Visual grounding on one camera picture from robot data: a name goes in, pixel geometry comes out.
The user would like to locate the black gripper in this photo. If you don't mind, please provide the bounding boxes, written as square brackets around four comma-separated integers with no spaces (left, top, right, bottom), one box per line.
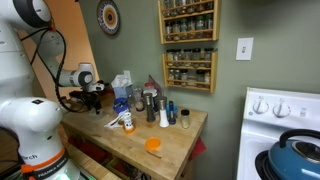
[78,89,104,114]

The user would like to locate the tissue box with white tissue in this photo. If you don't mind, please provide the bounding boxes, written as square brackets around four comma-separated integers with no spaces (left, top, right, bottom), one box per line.
[110,74,133,100]

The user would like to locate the white bottle with orange cap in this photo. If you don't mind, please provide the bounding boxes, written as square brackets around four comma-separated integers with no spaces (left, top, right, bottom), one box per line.
[121,111,137,134]

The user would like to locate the clear drinking glass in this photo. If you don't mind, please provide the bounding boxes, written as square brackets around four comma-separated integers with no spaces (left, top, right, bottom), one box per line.
[132,87,146,113]

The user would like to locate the dark steel pepper grinder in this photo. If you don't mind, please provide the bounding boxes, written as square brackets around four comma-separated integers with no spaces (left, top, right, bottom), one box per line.
[143,92,157,123]

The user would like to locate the light wooden platform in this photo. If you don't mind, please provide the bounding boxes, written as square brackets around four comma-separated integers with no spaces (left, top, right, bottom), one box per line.
[63,141,113,180]

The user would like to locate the red-lidded white jar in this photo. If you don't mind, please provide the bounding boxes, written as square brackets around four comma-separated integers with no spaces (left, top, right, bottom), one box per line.
[142,81,160,113]

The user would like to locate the white and steel salt grinder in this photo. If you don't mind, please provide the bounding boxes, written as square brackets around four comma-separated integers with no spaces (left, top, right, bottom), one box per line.
[157,96,170,129]

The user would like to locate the orange round plastic lid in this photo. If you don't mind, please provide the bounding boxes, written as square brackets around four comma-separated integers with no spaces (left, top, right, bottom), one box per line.
[144,137,162,152]

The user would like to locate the small blue bottle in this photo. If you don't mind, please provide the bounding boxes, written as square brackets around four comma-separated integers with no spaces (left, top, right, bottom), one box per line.
[166,100,178,126]

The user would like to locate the black-lidded spice jar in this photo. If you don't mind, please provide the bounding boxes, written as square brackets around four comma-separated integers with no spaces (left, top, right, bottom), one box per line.
[180,109,191,130]

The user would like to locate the red cloth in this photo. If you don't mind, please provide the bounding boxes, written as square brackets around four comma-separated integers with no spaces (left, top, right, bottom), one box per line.
[189,137,208,162]

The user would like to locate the wooden spice rack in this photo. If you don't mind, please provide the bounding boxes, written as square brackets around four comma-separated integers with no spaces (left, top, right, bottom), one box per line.
[157,0,222,45]
[161,50,219,94]

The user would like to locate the white stove knob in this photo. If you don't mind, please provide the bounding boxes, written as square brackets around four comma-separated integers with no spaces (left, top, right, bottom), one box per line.
[252,96,270,115]
[272,98,292,119]

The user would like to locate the white kitchen stove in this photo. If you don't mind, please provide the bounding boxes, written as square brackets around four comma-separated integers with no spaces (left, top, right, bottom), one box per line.
[236,86,320,180]

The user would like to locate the black stove burner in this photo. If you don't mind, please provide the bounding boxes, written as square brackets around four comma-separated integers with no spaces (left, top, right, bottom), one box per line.
[254,149,278,180]

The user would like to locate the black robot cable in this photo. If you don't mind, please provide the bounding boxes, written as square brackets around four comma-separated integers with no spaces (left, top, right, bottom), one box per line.
[19,26,88,114]

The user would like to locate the white wall outlet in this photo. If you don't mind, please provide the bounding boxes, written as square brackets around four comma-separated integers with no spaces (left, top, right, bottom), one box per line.
[123,69,132,83]

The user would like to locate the patterned decorative wall plate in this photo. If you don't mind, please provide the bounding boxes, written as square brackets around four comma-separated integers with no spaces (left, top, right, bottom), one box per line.
[96,0,121,36]

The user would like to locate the white wall light switch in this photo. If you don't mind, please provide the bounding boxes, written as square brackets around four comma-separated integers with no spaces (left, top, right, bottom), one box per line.
[235,37,255,62]

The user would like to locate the blue pot with black handle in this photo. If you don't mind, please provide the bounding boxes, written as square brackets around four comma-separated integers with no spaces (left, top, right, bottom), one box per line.
[267,128,320,180]

